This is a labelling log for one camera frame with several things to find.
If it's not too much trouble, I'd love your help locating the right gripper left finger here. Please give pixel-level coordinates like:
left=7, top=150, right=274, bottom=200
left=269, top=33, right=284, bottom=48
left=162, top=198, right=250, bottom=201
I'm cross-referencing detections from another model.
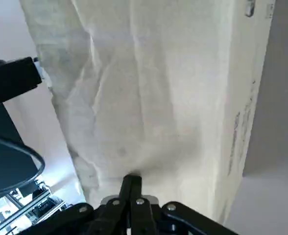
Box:
left=60, top=174, right=133, bottom=235

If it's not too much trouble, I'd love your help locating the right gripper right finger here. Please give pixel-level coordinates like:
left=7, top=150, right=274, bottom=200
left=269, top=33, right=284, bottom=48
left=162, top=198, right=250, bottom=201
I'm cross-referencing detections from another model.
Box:
left=129, top=174, right=240, bottom=235

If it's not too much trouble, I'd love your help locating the brown cardboard box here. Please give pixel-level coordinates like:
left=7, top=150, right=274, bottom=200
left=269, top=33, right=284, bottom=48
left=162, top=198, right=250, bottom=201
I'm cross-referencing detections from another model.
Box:
left=19, top=0, right=275, bottom=222

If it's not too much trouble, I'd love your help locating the black rectangular bar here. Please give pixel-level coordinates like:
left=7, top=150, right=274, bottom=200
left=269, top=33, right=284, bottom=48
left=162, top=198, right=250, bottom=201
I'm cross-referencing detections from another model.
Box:
left=0, top=56, right=44, bottom=110

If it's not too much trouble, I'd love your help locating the aluminium frame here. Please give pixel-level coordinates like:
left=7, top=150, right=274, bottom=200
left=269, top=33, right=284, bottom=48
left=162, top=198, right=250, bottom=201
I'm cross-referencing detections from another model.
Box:
left=0, top=181, right=68, bottom=221

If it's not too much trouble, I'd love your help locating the black cable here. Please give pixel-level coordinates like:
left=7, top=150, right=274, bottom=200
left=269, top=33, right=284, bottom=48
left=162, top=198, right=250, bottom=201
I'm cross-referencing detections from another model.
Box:
left=0, top=134, right=46, bottom=196

